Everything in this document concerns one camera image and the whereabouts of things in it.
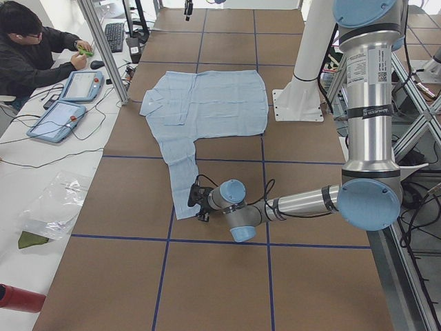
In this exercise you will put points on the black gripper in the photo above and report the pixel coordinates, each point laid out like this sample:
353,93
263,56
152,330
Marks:
204,203

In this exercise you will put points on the light blue button-up shirt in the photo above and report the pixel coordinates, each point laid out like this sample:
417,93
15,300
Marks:
184,107

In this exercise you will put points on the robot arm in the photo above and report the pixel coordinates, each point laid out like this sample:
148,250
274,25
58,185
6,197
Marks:
369,196

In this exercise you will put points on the clear plastic bag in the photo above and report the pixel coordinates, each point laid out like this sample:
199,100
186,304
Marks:
54,212

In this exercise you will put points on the near blue teach pendant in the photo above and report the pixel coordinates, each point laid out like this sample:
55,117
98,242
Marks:
57,122

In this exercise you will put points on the blue teach pendant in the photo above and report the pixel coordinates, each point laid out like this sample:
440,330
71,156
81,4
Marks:
82,86
57,122

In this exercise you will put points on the far blue teach pendant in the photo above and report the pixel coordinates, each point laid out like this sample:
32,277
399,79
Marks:
82,86

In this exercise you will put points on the black computer mouse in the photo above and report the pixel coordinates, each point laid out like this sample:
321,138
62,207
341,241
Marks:
94,65

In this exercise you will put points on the green cloth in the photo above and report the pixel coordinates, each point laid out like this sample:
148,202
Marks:
28,239

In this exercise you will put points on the black keyboard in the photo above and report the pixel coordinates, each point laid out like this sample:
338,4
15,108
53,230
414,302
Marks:
115,35

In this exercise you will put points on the green handheld object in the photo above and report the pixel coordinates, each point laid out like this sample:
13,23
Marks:
83,51

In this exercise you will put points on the red cylinder bottle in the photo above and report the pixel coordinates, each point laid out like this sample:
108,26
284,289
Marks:
18,299

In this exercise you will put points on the seated person in black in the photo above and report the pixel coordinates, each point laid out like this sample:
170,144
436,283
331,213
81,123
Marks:
34,56

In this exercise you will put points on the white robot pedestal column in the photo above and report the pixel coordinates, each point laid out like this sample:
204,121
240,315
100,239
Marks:
319,29

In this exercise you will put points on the aluminium frame post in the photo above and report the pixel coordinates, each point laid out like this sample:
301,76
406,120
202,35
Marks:
102,45

